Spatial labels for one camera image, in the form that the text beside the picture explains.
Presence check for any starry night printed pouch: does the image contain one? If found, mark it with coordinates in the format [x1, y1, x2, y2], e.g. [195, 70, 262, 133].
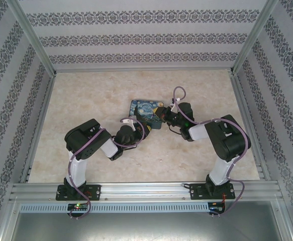
[129, 99, 165, 130]

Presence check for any left controller board green light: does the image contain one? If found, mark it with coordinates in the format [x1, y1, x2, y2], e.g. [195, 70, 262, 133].
[67, 203, 89, 212]

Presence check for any grey sheet metal panel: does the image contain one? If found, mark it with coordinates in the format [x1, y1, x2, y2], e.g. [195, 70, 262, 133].
[10, 211, 289, 241]

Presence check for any right controller board blue light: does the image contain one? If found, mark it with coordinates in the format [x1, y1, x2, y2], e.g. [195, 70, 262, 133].
[209, 205, 227, 213]

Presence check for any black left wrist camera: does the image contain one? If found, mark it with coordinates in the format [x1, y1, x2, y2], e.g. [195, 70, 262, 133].
[135, 124, 148, 138]

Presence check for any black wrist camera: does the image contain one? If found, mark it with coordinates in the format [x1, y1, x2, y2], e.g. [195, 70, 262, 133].
[165, 106, 178, 119]
[135, 124, 148, 138]

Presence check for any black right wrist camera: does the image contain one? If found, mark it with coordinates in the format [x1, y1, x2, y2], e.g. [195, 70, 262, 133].
[165, 106, 178, 119]

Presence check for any white right cable clip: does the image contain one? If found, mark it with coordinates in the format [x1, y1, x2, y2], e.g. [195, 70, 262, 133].
[170, 96, 181, 111]

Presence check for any white cable clip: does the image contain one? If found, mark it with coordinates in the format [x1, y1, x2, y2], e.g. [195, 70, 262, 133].
[122, 118, 140, 132]
[170, 96, 181, 111]

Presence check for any white left cable clip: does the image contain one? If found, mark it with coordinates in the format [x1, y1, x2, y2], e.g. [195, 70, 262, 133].
[122, 118, 140, 132]

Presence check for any aluminium mounting rail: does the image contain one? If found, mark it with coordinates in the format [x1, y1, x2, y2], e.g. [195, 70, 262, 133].
[9, 181, 280, 202]

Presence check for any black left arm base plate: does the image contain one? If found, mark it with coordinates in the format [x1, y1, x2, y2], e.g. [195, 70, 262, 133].
[56, 184, 103, 202]

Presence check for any aluminium side rail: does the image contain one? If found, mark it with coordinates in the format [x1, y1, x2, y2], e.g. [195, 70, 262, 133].
[229, 72, 272, 181]
[20, 74, 57, 184]

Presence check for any grey slotted cable duct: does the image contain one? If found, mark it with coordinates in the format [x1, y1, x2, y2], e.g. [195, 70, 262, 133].
[19, 202, 210, 213]

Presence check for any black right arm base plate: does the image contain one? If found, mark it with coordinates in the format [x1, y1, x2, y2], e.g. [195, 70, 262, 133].
[189, 182, 235, 200]

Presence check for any aluminium frame post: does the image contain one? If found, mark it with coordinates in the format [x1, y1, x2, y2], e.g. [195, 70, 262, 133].
[9, 0, 58, 76]
[229, 0, 280, 74]

